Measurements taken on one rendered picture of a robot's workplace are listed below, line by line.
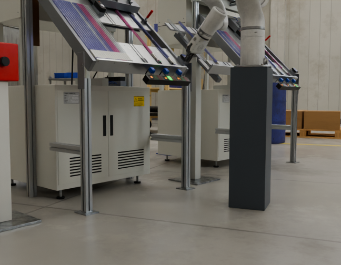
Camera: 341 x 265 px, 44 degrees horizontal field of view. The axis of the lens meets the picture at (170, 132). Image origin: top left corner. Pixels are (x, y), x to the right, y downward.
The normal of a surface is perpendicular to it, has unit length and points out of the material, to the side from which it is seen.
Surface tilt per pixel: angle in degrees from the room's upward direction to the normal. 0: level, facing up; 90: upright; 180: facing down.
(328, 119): 90
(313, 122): 90
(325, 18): 90
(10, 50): 90
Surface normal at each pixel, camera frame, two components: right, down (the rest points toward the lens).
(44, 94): -0.67, 0.06
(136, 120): 0.75, 0.05
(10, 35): 0.93, 0.04
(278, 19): -0.37, 0.07
